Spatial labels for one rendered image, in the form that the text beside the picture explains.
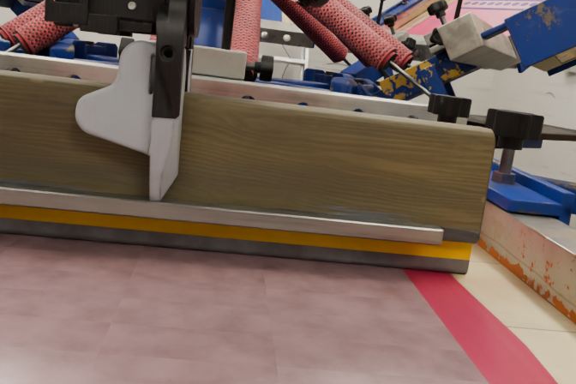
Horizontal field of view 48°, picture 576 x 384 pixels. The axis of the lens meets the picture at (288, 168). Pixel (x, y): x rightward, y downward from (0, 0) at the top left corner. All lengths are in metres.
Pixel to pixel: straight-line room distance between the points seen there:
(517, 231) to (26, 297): 0.32
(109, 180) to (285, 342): 0.16
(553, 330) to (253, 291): 0.17
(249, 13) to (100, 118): 0.74
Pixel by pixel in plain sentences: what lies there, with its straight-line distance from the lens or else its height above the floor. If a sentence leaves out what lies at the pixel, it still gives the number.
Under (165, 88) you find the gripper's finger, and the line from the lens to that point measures 0.36.
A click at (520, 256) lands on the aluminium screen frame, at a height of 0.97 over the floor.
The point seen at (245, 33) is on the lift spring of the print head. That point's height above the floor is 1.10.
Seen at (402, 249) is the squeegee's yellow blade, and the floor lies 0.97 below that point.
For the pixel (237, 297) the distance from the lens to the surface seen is 0.35.
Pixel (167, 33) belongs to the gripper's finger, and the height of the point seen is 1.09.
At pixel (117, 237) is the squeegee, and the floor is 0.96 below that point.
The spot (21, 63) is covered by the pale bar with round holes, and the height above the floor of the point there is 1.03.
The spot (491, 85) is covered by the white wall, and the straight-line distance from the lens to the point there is 5.08.
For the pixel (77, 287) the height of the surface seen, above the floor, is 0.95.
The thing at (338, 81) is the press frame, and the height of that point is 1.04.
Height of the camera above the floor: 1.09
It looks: 10 degrees down
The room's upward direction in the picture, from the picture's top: 7 degrees clockwise
